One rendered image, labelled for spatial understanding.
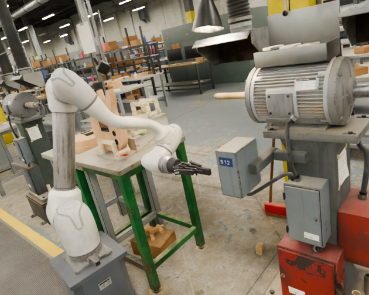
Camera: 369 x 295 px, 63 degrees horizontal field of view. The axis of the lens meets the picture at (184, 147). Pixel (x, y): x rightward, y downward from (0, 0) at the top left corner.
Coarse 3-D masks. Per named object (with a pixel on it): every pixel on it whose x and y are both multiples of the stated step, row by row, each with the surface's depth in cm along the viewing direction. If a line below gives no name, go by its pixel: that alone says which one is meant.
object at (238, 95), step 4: (224, 92) 147; (228, 92) 145; (232, 92) 144; (236, 92) 142; (240, 92) 140; (244, 92) 139; (216, 96) 149; (220, 96) 147; (224, 96) 146; (228, 96) 144; (232, 96) 143; (236, 96) 141; (240, 96) 140; (244, 96) 138
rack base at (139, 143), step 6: (150, 132) 200; (132, 138) 194; (138, 138) 194; (144, 138) 197; (150, 138) 201; (132, 144) 195; (138, 144) 195; (144, 144) 198; (150, 144) 201; (138, 150) 195
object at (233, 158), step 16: (240, 144) 118; (256, 144) 122; (224, 160) 116; (240, 160) 114; (224, 176) 119; (240, 176) 115; (256, 176) 124; (224, 192) 123; (240, 192) 117; (256, 192) 128
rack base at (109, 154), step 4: (108, 152) 203; (112, 152) 201; (132, 152) 193; (136, 152) 194; (100, 156) 202; (104, 156) 197; (108, 156) 195; (112, 156) 193; (120, 156) 190; (124, 156) 188; (116, 160) 188
